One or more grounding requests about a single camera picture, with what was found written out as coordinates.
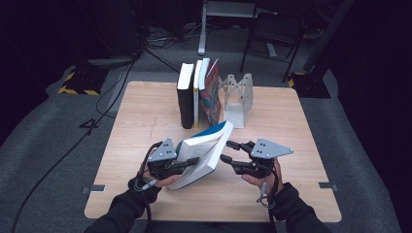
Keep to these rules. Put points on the black yellow striped stand base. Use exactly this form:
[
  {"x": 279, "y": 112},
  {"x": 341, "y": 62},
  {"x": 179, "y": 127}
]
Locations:
[{"x": 81, "y": 82}]

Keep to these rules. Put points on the expandable metal book rack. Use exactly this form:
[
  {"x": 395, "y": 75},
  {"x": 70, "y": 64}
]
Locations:
[{"x": 234, "y": 113}]

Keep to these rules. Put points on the red illustrated book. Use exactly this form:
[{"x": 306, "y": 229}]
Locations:
[{"x": 212, "y": 100}]

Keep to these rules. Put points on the grey desk with metal leg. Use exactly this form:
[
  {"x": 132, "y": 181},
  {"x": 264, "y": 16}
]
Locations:
[{"x": 202, "y": 32}]

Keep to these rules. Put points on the metal table bracket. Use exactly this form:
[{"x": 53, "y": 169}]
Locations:
[
  {"x": 328, "y": 186},
  {"x": 95, "y": 188}
]

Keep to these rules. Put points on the person's left hand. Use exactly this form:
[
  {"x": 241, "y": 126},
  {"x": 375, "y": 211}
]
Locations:
[{"x": 163, "y": 183}]

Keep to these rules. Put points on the black chair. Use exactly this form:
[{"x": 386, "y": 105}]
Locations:
[{"x": 246, "y": 48}]

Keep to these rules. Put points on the blue book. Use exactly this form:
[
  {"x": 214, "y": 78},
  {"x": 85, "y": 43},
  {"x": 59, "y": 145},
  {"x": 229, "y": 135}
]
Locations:
[{"x": 204, "y": 149}]

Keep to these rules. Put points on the thick black book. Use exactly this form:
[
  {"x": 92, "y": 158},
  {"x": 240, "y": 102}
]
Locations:
[{"x": 187, "y": 103}]

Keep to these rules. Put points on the black slanted pole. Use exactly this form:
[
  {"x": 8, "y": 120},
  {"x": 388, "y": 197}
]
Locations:
[{"x": 327, "y": 35}]

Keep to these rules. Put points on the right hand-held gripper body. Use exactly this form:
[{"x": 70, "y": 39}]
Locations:
[{"x": 268, "y": 149}]

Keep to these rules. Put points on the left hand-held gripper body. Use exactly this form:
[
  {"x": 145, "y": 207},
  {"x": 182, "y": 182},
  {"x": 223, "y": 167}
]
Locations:
[{"x": 165, "y": 152}]

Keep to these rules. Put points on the person's right hand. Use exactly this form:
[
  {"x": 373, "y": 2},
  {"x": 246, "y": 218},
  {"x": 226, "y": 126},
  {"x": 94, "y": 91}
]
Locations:
[{"x": 259, "y": 182}]

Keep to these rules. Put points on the yellow book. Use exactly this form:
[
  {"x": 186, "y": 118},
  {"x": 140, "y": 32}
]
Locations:
[{"x": 196, "y": 103}]

